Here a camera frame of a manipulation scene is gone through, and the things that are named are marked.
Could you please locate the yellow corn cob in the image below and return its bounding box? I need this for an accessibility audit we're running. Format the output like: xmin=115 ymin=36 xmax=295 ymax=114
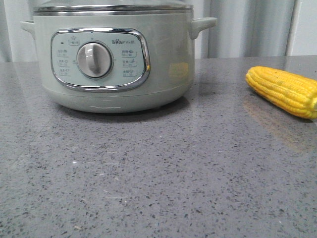
xmin=246 ymin=66 xmax=317 ymax=119

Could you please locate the glass pot lid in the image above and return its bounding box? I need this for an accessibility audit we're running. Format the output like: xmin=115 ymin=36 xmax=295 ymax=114
xmin=34 ymin=0 xmax=193 ymax=12

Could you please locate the pale green electric cooking pot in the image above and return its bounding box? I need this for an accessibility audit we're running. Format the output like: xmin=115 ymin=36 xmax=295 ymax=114
xmin=21 ymin=9 xmax=217 ymax=113

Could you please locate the white pleated curtain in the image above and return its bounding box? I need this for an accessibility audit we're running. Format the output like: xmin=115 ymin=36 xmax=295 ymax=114
xmin=0 ymin=0 xmax=317 ymax=62

